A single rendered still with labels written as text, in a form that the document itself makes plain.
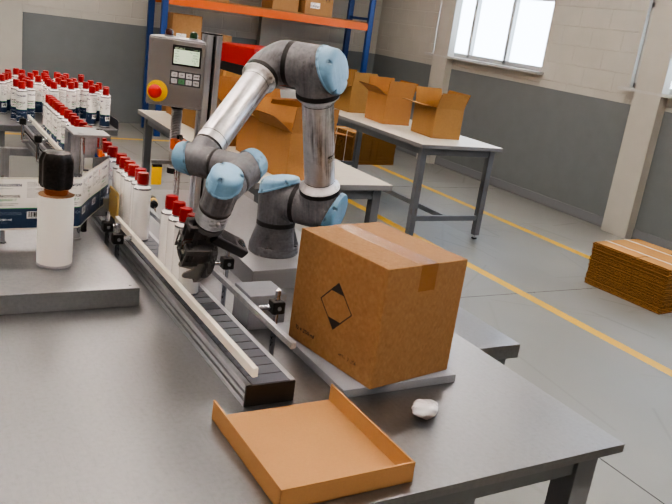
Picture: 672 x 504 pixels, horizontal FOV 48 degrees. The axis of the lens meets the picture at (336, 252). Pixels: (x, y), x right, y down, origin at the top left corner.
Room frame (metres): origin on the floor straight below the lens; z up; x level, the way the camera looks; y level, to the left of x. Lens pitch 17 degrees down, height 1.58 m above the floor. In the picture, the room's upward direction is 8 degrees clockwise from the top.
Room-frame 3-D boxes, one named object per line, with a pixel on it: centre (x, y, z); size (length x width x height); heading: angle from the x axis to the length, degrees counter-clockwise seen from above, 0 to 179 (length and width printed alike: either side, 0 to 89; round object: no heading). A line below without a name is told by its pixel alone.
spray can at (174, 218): (1.90, 0.42, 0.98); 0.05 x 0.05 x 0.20
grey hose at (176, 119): (2.27, 0.53, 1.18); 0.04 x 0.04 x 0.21
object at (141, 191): (2.17, 0.59, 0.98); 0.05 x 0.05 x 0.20
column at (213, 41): (2.19, 0.42, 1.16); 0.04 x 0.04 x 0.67; 32
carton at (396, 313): (1.65, -0.10, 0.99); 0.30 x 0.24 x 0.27; 41
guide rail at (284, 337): (1.85, 0.34, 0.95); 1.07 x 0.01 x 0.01; 32
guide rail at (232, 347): (1.81, 0.40, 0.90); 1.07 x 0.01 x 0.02; 32
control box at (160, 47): (2.22, 0.51, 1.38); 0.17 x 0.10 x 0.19; 87
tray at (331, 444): (1.23, 0.00, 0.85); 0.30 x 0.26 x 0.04; 32
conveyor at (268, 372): (2.08, 0.52, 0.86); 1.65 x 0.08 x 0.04; 32
